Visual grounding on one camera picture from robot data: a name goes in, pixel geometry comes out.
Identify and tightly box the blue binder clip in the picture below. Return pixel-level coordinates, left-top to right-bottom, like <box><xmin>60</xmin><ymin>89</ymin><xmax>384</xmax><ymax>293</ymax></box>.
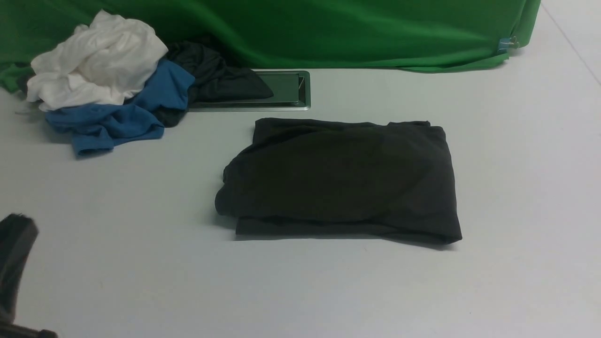
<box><xmin>497</xmin><ymin>36</ymin><xmax>520</xmax><ymax>54</ymax></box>

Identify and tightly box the metal table cable hatch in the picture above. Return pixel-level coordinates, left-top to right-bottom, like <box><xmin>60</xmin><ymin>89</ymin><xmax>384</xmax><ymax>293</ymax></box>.
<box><xmin>189</xmin><ymin>70</ymin><xmax>311</xmax><ymax>112</ymax></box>

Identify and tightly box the dark gray long-sleeve top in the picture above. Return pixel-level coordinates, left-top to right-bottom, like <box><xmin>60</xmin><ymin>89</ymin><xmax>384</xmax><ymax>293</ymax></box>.
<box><xmin>215</xmin><ymin>118</ymin><xmax>463</xmax><ymax>245</ymax></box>

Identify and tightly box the green backdrop cloth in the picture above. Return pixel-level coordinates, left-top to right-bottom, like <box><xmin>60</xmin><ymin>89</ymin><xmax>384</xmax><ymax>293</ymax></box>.
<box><xmin>0</xmin><ymin>0</ymin><xmax>540</xmax><ymax>92</ymax></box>

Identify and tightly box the white crumpled garment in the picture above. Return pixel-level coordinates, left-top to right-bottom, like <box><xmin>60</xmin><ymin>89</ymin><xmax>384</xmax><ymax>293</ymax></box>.
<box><xmin>26</xmin><ymin>10</ymin><xmax>168</xmax><ymax>111</ymax></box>

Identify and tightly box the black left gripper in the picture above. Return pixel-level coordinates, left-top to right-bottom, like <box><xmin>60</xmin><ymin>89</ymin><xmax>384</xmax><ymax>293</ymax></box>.
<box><xmin>0</xmin><ymin>214</ymin><xmax>57</xmax><ymax>338</ymax></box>

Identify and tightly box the dark teal crumpled garment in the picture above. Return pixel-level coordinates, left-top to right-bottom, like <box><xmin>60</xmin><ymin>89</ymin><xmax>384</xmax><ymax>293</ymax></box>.
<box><xmin>152</xmin><ymin>38</ymin><xmax>273</xmax><ymax>128</ymax></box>

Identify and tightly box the blue crumpled garment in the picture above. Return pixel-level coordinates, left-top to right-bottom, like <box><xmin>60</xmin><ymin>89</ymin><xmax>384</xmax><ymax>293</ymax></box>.
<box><xmin>45</xmin><ymin>60</ymin><xmax>195</xmax><ymax>158</ymax></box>

